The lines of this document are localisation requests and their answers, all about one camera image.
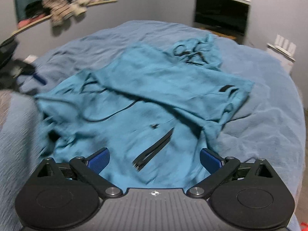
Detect teal tie-dye hooded jacket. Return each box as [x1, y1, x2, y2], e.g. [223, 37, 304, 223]
[35, 35, 253, 190]

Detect blue fleece bed blanket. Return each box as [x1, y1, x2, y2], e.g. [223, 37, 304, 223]
[1, 20, 306, 230]

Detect beige checkered garment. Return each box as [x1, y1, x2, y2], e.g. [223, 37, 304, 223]
[42, 0, 74, 27]

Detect cream fuzzy garment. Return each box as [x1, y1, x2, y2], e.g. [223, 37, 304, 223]
[70, 0, 91, 17]

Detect wooden window sill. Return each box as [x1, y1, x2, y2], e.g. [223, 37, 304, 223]
[12, 0, 118, 36]

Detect white wifi router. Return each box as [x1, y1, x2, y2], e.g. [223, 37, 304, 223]
[274, 34, 296, 57]

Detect black flat monitor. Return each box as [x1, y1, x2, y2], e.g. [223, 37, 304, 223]
[193, 0, 250, 44]

